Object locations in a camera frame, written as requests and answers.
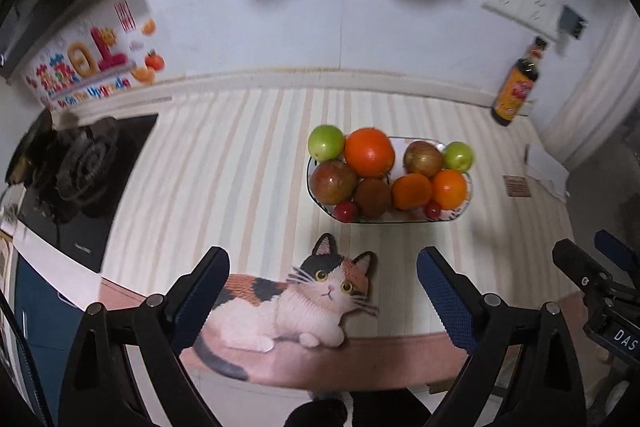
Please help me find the striped cat print table mat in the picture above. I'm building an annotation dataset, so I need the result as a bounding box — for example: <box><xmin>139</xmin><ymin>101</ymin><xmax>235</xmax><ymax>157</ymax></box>
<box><xmin>99</xmin><ymin>89</ymin><xmax>586</xmax><ymax>390</ymax></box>

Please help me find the small red tomato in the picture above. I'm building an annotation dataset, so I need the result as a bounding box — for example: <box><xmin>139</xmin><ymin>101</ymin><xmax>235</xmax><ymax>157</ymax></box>
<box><xmin>423</xmin><ymin>200</ymin><xmax>442</xmax><ymax>221</ymax></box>
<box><xmin>333</xmin><ymin>200</ymin><xmax>359</xmax><ymax>223</ymax></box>

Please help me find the red yellow apple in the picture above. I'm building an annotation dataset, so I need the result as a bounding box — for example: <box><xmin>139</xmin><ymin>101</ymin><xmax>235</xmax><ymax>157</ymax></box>
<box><xmin>402</xmin><ymin>141</ymin><xmax>444</xmax><ymax>178</ymax></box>

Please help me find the floral oval ceramic plate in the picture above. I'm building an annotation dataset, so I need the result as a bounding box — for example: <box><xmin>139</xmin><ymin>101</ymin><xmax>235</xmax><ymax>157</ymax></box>
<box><xmin>305</xmin><ymin>134</ymin><xmax>474</xmax><ymax>225</ymax></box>

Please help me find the dark sauce bottle yellow label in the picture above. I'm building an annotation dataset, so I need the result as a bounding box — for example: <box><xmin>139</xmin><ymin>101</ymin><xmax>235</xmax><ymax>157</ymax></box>
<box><xmin>490</xmin><ymin>37</ymin><xmax>548</xmax><ymax>127</ymax></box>

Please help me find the orange front middle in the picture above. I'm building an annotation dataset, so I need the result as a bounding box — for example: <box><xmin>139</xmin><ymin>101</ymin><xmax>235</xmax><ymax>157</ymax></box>
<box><xmin>390</xmin><ymin>173</ymin><xmax>433</xmax><ymax>211</ymax></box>

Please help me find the black gas stove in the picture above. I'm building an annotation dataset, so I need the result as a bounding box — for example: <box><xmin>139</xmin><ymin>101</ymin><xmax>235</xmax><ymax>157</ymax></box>
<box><xmin>6</xmin><ymin>109</ymin><xmax>157</xmax><ymax>273</ymax></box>

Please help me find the green apple small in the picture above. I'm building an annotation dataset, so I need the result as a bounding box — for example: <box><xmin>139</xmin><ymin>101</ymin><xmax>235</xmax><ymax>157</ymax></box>
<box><xmin>307</xmin><ymin>124</ymin><xmax>345</xmax><ymax>162</ymax></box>

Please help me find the blue cabinet door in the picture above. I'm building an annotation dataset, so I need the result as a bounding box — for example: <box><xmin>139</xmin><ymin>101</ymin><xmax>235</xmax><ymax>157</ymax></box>
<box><xmin>14</xmin><ymin>255</ymin><xmax>82</xmax><ymax>425</ymax></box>

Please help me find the white wall power socket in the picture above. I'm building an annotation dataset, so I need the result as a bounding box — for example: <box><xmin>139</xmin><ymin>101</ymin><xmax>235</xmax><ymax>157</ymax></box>
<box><xmin>480</xmin><ymin>0</ymin><xmax>563</xmax><ymax>41</ymax></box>

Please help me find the large orange top left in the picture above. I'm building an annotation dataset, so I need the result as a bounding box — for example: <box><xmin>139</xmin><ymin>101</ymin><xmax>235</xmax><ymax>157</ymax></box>
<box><xmin>344</xmin><ymin>128</ymin><xmax>395</xmax><ymax>179</ymax></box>

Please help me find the colourful fruit wall sticker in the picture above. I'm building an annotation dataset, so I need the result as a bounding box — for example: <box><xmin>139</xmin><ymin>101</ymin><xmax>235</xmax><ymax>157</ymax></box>
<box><xmin>20</xmin><ymin>0</ymin><xmax>167</xmax><ymax>112</ymax></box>

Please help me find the dark red apple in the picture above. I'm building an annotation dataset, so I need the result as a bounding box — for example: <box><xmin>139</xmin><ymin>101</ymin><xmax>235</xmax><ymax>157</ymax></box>
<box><xmin>309</xmin><ymin>159</ymin><xmax>358</xmax><ymax>206</ymax></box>

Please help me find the green apple large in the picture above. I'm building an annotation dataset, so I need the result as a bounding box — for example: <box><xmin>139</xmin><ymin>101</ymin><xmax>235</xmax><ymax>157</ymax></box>
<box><xmin>442</xmin><ymin>141</ymin><xmax>474</xmax><ymax>172</ymax></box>

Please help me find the white paper sheet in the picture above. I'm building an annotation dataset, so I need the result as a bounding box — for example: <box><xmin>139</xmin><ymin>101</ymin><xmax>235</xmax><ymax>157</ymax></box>
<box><xmin>525</xmin><ymin>143</ymin><xmax>570</xmax><ymax>202</ymax></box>

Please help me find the orange right side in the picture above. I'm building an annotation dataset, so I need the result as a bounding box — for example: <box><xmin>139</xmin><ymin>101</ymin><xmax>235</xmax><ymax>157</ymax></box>
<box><xmin>432</xmin><ymin>169</ymin><xmax>468</xmax><ymax>210</ymax></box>

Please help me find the dark red orange fruit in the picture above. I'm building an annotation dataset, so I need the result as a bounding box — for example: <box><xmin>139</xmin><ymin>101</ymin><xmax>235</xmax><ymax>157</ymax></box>
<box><xmin>352</xmin><ymin>178</ymin><xmax>392</xmax><ymax>219</ymax></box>

